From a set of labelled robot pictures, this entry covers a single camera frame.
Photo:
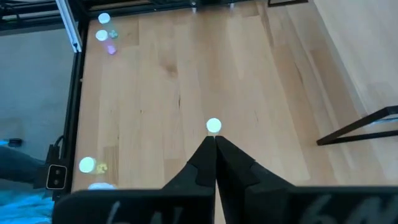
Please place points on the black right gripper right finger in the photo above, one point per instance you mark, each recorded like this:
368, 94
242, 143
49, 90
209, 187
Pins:
242, 180

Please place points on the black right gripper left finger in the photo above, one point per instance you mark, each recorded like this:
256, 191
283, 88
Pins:
199, 174

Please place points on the yellow medicine bottle white cap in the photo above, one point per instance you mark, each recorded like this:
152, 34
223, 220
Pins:
214, 125

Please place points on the pink medicine bottle white cap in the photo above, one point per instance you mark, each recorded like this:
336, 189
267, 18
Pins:
101, 35

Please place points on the opaque white medicine bottle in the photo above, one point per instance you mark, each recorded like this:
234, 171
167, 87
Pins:
101, 186

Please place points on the wooden shelf with black legs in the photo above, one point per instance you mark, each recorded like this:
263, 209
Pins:
357, 46

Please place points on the white round bottle cap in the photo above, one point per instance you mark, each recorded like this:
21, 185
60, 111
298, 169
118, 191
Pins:
87, 165

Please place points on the small black floor object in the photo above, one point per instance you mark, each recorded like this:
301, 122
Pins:
15, 142

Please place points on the small black table camera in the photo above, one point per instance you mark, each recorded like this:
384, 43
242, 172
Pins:
56, 177

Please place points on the long black frame bar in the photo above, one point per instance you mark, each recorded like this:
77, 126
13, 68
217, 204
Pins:
74, 93

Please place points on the black aluminium frame rails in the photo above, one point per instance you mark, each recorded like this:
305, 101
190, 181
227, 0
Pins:
124, 7

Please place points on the silver metal bracket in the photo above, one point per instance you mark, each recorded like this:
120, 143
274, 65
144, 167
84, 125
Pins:
69, 25

